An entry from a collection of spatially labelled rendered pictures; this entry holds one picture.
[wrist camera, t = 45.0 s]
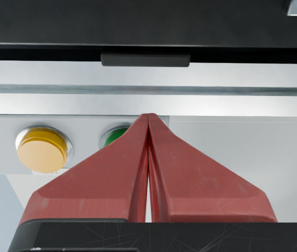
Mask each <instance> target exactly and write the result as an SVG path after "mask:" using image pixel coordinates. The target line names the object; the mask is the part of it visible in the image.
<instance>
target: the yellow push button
mask: <svg viewBox="0 0 297 252"><path fill-rule="evenodd" d="M68 153H69V151H68V147H67V145H66V143H65V142H64V141H63V140H62V139H61V138H60V137H59V136H57V135H55V134H53V133H51V132H47V131H33V132H30V133H28V134H26V135H25V136H24V137H23V138H22V140H21V141H20V143H19V145H18V147H17V156H18V158H19V160H20V161H21V162H22V163H23V164H24V165H25V166H26V167H28V168H29V169H31V170H33V171H36V172H39V173H53V172H56V171H58V170H60V169H61V168H62V167H63V166H64V165H65V164H66V161H67V157H68Z"/></svg>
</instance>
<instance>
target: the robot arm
mask: <svg viewBox="0 0 297 252"><path fill-rule="evenodd" d="M148 179H149V195H150V211H151V222H146V212H147V195H148ZM7 252H297V222H278V220H277V218H276V216H275V213H274V211H273V208H272V206H271V203H270V201H269V199H268V197H267V195H266V193H265V192H264V191H262V190H261V189H260V188H258V187H256V186H255V185H253V184H252V183H250V182H248V181H247V180H245V179H244V178H242V177H241V176H239V175H237V174H236V173H234V172H233V171H231V170H229V169H228V168H226V167H225V166H223V165H222V164H220V163H218V162H217V161H215V160H214V159H212V158H211V157H209V156H207V155H206V154H204V153H203V152H201V151H199V150H198V149H196V148H195V147H193V146H192V145H190V144H188V143H187V142H185V141H184V140H182V139H180V138H179V137H177V136H176V135H175V134H174V133H173V132H172V131H171V130H170V129H169V128H168V127H167V126H166V124H165V123H164V122H163V121H162V120H161V119H160V118H159V117H158V115H157V114H155V113H149V114H148V113H142V114H141V115H140V116H139V117H138V118H137V119H136V120H135V121H134V123H133V124H132V125H131V126H130V127H129V128H128V129H127V130H126V132H125V133H124V134H123V135H122V136H120V137H119V138H117V139H116V140H114V141H113V142H111V143H109V144H108V145H106V146H105V147H103V148H102V149H100V150H98V151H97V152H95V153H94V154H92V155H91V156H89V157H87V158H86V159H84V160H83V161H81V162H80V163H78V164H76V165H75V166H73V167H72V168H70V169H69V170H67V171H65V172H64V173H62V174H61V175H59V176H58V177H56V178H54V179H53V180H51V181H50V182H48V183H47V184H45V185H43V186H42V187H40V188H39V189H37V190H36V191H34V192H33V193H32V195H31V197H30V198H29V200H28V202H27V205H26V207H25V209H24V212H23V214H22V217H21V219H20V222H19V224H18V227H17V229H16V231H15V234H14V236H13V239H12V241H11V244H10V246H9V249H8V251H7Z"/></svg>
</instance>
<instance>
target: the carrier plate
mask: <svg viewBox="0 0 297 252"><path fill-rule="evenodd" d="M284 1H285V0H0V45H68V46H149V47H230V48H297V16H288V15H286V14H285V13H284V12H282V8H283V5H284Z"/></svg>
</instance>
